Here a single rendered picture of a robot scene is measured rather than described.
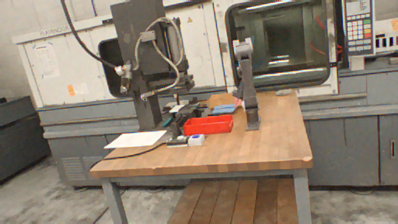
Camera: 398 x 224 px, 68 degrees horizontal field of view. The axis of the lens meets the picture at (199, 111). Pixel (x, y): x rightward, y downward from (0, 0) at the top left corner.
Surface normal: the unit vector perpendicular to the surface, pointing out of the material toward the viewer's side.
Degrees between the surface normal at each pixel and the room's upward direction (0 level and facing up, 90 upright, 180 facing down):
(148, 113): 90
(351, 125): 90
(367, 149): 90
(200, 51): 90
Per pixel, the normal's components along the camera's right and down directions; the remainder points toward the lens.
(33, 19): -0.29, 0.30
